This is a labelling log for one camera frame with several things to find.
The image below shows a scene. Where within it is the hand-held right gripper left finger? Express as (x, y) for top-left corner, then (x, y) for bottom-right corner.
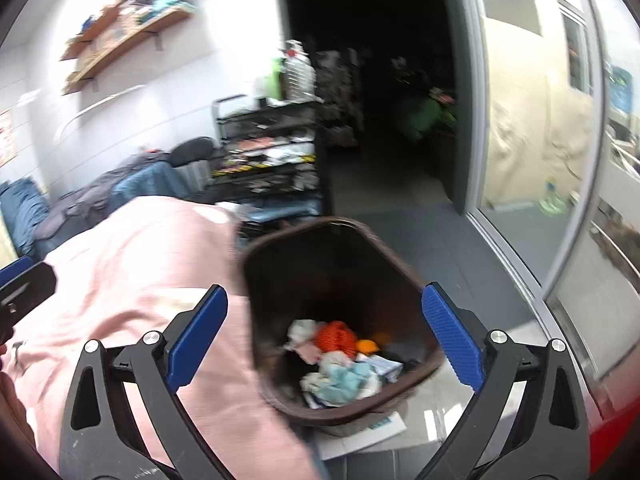
(59, 284), (236, 480)

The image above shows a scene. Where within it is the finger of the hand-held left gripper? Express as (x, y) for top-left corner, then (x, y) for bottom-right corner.
(0, 262), (57, 331)
(0, 255), (35, 285)

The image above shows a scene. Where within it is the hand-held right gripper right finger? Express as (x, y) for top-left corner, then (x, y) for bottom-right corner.
(415, 282), (593, 480)

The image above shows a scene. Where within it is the white blue packet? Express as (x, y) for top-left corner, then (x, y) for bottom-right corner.
(367, 352), (405, 381)

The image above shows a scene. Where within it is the orange peel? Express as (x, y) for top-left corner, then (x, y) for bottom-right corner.
(356, 330), (391, 357)

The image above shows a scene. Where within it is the cream tissue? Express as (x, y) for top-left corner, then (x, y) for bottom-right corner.
(284, 319), (323, 365)

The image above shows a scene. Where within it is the teal tissue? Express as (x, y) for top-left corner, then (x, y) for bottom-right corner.
(320, 360), (373, 401)

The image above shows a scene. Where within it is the orange foam fruit net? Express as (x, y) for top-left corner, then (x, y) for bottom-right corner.
(314, 321), (357, 361)

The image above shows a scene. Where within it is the brown trash bin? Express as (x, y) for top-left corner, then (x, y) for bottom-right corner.
(239, 216), (447, 428)

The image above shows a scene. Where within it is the blue bedding heap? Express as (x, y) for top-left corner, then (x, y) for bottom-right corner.
(0, 177), (51, 261)

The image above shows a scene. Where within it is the pink polka dot blanket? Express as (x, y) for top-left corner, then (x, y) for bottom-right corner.
(10, 197), (321, 480)

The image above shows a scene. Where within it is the grey blanket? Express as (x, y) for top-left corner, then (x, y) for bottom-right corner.
(35, 152), (166, 241)

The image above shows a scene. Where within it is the white printed paper sheet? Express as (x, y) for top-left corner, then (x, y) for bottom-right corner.
(315, 410), (408, 461)

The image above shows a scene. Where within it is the blue plastic bag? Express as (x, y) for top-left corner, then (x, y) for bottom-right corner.
(242, 195), (323, 223)

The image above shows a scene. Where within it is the green plastic bottle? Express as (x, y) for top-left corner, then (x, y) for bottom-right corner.
(539, 176), (570, 217)

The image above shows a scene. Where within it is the metal railing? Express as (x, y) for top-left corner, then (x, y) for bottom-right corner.
(587, 130), (640, 286)

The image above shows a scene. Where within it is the red glossy object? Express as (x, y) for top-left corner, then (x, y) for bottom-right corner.
(587, 390), (640, 466)

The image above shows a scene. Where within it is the black chair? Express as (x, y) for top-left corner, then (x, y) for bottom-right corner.
(170, 136), (217, 196)

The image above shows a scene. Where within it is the pile of cosmetic packets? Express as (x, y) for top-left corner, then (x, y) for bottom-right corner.
(212, 132), (318, 176)

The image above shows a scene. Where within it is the potted plant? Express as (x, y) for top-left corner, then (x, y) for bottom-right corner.
(395, 85), (458, 146)

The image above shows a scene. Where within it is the glass sliding door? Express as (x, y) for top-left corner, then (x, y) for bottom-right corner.
(462, 0), (640, 386)

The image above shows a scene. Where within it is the black mesh trolley cart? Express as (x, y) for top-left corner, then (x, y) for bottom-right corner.
(210, 95), (326, 216)

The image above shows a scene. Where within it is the green pump bottle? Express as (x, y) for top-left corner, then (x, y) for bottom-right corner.
(265, 57), (287, 101)

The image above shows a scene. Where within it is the clear ribbed pump bottle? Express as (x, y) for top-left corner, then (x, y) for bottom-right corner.
(282, 40), (317, 103)

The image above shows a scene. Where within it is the white framed window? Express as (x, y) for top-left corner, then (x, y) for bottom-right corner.
(556, 0), (603, 97)

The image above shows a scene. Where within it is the wall poster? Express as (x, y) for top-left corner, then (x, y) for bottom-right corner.
(0, 110), (16, 166)

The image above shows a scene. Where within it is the dark grey door frame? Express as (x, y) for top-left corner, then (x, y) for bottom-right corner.
(272, 0), (488, 216)

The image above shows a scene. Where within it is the wooden wall shelf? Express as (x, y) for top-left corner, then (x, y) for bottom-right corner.
(60, 0), (188, 61)
(61, 7), (193, 96)

